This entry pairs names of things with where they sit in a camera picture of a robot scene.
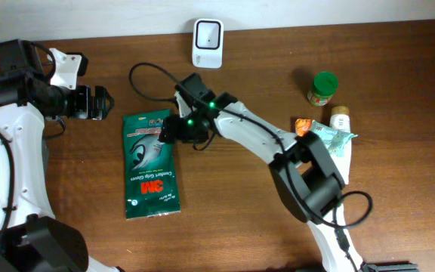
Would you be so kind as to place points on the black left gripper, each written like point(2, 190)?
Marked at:
point(90, 107)

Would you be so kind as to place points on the green 3M gloves packet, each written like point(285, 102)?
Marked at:
point(150, 178)

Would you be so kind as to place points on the white tube with tan cap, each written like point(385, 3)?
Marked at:
point(340, 120)

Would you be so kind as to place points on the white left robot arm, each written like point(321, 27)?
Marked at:
point(38, 84)

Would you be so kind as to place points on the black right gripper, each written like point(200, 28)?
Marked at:
point(170, 129)

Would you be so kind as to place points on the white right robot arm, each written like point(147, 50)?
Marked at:
point(307, 180)

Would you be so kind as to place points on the white barcode scanner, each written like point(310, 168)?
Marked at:
point(208, 43)

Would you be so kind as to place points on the orange tissue packet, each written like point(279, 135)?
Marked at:
point(302, 126)

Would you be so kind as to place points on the green lid jar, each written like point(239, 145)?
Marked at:
point(323, 87)

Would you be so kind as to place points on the mint green wipes packet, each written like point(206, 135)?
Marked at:
point(337, 142)

